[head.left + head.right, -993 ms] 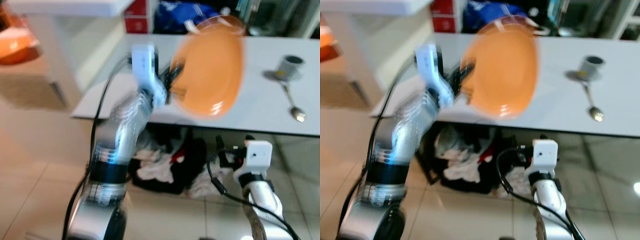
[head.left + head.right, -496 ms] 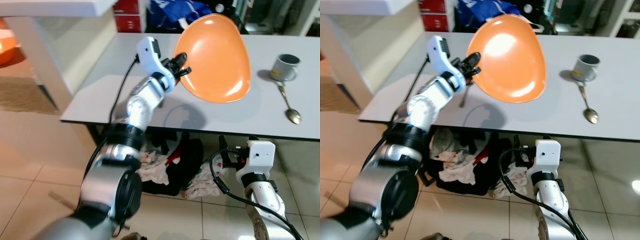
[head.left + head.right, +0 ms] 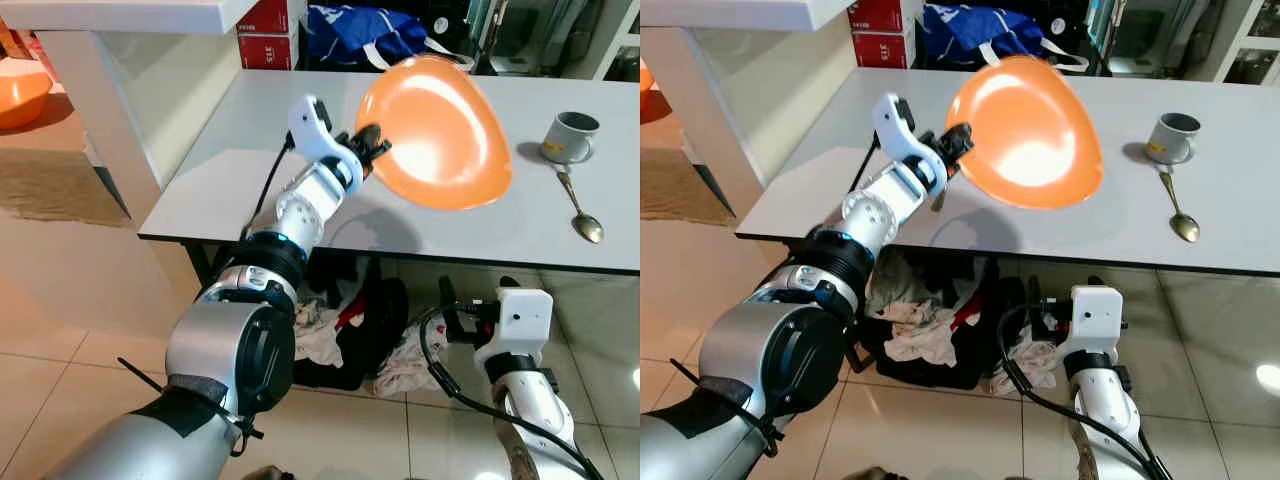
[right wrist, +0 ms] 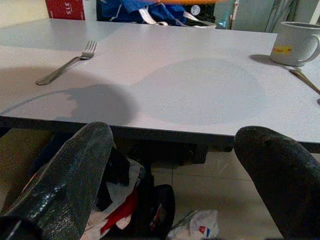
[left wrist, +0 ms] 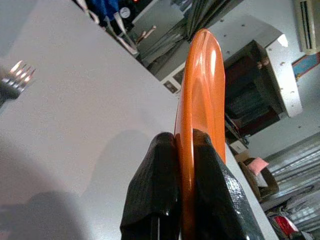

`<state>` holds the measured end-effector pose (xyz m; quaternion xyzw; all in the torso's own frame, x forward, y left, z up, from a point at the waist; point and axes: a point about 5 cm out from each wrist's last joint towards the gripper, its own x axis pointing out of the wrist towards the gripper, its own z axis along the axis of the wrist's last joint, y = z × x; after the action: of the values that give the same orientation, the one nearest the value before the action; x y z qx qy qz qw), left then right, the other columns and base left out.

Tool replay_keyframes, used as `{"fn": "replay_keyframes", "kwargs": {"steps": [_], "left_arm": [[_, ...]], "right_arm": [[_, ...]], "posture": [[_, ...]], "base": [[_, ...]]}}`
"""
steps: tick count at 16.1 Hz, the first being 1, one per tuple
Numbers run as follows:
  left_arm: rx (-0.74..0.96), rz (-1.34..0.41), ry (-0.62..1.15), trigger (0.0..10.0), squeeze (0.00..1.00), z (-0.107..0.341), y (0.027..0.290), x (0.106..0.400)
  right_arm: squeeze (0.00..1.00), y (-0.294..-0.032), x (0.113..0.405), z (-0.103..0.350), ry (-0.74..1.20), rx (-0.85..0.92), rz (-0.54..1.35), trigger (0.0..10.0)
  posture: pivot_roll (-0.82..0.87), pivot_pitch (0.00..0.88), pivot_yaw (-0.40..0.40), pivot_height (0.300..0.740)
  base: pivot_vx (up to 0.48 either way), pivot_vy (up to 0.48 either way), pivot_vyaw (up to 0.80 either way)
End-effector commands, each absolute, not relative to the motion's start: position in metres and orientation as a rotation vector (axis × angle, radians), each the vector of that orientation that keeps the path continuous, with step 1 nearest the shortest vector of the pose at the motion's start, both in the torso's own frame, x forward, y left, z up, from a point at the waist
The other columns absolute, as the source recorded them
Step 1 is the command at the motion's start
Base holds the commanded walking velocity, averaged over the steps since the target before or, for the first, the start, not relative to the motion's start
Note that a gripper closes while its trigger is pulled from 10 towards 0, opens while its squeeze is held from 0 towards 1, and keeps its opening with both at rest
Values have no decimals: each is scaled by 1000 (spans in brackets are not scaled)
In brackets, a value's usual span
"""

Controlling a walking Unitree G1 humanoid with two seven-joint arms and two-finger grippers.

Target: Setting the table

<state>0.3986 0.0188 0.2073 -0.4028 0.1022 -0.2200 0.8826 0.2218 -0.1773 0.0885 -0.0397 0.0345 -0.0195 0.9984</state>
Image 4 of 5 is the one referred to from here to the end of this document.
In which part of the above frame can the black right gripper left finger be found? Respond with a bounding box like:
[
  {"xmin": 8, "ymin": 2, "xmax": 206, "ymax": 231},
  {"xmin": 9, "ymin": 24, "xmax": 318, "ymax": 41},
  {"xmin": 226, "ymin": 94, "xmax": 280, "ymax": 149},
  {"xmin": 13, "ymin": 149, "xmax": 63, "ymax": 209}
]
[{"xmin": 0, "ymin": 121, "xmax": 115, "ymax": 240}]

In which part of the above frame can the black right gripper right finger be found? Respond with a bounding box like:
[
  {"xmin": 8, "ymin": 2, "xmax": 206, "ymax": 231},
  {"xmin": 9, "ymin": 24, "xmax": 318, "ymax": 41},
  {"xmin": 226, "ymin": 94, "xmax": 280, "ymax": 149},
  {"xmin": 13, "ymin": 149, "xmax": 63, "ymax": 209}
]
[{"xmin": 233, "ymin": 125, "xmax": 320, "ymax": 240}]

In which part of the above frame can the grey mug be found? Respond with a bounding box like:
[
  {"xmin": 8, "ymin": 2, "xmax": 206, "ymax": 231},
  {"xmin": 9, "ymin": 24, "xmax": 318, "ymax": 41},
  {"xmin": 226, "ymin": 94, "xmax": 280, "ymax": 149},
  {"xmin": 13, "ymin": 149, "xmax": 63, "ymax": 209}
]
[{"xmin": 269, "ymin": 21, "xmax": 320, "ymax": 67}]

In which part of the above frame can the red white cloth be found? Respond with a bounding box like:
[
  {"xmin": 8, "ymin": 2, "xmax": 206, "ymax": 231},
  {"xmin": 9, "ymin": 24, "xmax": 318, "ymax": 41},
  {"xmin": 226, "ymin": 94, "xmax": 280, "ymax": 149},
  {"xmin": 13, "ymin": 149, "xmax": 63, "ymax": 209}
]
[{"xmin": 87, "ymin": 159, "xmax": 151, "ymax": 238}]

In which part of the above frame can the white printed plastic bag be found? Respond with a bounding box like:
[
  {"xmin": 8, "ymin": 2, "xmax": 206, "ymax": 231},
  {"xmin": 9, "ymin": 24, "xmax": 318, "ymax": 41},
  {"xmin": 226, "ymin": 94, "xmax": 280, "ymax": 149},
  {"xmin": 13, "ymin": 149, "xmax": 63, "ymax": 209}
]
[{"xmin": 166, "ymin": 209, "xmax": 220, "ymax": 240}]

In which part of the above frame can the metal fork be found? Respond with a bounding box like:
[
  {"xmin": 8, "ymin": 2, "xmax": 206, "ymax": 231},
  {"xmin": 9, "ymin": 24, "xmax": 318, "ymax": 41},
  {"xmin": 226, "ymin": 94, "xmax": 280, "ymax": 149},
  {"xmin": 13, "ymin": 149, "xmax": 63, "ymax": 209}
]
[{"xmin": 35, "ymin": 40, "xmax": 98, "ymax": 86}]

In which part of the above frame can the metal spoon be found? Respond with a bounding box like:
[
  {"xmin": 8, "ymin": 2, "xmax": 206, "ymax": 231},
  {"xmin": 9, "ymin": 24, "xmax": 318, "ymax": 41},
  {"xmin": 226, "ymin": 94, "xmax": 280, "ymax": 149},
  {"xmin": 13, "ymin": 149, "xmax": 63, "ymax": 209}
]
[{"xmin": 289, "ymin": 68, "xmax": 320, "ymax": 96}]

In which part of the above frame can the red cardboard box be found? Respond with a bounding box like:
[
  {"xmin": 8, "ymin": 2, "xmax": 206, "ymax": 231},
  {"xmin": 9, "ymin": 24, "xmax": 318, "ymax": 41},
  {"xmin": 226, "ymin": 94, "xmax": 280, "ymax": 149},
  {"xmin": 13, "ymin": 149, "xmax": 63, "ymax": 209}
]
[{"xmin": 45, "ymin": 0, "xmax": 86, "ymax": 21}]

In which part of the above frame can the glass display cabinet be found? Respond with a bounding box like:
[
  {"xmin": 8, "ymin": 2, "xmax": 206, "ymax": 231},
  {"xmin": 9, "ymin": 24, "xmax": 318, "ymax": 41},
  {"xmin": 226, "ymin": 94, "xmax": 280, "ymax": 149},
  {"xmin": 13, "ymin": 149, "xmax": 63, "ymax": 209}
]
[{"xmin": 214, "ymin": 0, "xmax": 301, "ymax": 33}]

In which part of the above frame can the black bag with round logo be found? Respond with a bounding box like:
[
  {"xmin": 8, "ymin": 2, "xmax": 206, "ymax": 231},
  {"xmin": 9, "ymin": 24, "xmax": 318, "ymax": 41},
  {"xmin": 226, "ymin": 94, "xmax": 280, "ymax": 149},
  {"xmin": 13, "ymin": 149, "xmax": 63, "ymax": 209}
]
[{"xmin": 184, "ymin": 3, "xmax": 216, "ymax": 26}]

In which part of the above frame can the black table frame bracket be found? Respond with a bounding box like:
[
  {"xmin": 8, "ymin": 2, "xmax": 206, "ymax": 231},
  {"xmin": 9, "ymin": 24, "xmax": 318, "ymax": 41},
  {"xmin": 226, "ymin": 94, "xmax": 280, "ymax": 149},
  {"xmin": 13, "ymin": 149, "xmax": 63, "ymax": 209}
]
[{"xmin": 117, "ymin": 137, "xmax": 209, "ymax": 165}]

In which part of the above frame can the blue bag with white straps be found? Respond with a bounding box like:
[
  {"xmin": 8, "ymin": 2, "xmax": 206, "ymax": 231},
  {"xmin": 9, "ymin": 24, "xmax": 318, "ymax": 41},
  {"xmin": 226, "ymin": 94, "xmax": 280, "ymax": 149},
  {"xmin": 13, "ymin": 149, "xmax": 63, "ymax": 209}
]
[{"xmin": 99, "ymin": 0, "xmax": 217, "ymax": 29}]

